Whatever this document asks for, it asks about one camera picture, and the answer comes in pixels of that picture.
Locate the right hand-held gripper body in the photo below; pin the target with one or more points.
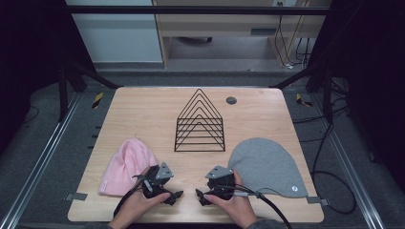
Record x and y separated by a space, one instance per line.
220 178

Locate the person's right hand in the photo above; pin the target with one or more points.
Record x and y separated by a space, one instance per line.
237 208

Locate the black horizontal frame bar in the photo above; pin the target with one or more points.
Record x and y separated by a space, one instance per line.
191 10

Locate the grey beanie hat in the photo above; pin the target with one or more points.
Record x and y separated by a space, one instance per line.
267 165

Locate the grey tape piece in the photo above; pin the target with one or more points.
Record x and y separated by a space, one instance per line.
76 196
316 200

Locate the white cabinet panel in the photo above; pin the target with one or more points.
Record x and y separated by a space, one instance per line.
117 38

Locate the pink beanie hat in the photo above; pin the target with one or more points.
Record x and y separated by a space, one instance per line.
127 168

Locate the yellow black hazard tape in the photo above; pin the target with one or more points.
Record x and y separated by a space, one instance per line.
97 100
302 101

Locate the black metal frame strut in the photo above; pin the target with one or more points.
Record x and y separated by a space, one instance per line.
327 95
63 95

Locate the grey round table grommet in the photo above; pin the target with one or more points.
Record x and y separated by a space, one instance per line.
231 100

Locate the person's left hand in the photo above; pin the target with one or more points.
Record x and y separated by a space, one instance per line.
135 208

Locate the aluminium floor rail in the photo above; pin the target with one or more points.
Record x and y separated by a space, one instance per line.
347 159
41 159

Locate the black curtain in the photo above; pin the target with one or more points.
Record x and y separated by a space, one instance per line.
372 79
28 63

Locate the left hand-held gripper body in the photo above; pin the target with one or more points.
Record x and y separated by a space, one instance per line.
160 173

